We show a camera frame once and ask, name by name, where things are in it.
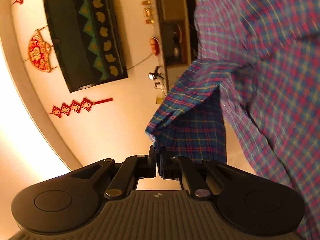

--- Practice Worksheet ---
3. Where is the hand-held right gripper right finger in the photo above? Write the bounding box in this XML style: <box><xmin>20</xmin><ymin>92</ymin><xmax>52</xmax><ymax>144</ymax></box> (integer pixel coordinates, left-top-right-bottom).
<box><xmin>157</xmin><ymin>145</ymin><xmax>242</xmax><ymax>198</ymax></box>

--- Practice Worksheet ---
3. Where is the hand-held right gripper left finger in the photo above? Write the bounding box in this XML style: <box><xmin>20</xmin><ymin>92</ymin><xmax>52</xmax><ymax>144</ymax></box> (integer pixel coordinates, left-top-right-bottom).
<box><xmin>67</xmin><ymin>145</ymin><xmax>158</xmax><ymax>198</ymax></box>

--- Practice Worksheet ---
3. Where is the blue pink plaid shirt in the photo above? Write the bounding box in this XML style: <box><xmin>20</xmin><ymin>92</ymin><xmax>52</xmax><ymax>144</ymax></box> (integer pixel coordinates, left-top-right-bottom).
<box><xmin>145</xmin><ymin>0</ymin><xmax>320</xmax><ymax>240</ymax></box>

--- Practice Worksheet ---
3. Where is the plate of oranges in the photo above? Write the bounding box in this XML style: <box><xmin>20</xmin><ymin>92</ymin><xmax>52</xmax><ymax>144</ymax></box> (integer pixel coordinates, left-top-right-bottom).
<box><xmin>150</xmin><ymin>37</ymin><xmax>161</xmax><ymax>56</ymax></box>

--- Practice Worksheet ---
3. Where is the long low tv cabinet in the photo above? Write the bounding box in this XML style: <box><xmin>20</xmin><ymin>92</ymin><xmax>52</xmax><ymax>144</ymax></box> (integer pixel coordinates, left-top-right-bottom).
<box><xmin>152</xmin><ymin>0</ymin><xmax>199</xmax><ymax>98</ymax></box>

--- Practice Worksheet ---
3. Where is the thin television cable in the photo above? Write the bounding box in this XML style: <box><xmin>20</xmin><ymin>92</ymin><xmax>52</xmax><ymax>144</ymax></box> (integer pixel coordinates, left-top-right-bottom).
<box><xmin>126</xmin><ymin>52</ymin><xmax>154</xmax><ymax>71</ymax></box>

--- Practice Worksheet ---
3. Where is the wall television with patterned cover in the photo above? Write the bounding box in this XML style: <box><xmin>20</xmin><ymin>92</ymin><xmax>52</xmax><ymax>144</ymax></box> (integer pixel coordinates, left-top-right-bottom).
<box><xmin>42</xmin><ymin>0</ymin><xmax>129</xmax><ymax>93</ymax></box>

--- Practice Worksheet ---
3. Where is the red fan wall ornament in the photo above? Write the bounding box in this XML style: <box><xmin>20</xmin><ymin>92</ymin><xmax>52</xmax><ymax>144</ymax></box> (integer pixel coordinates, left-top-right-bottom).
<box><xmin>24</xmin><ymin>25</ymin><xmax>56</xmax><ymax>73</ymax></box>

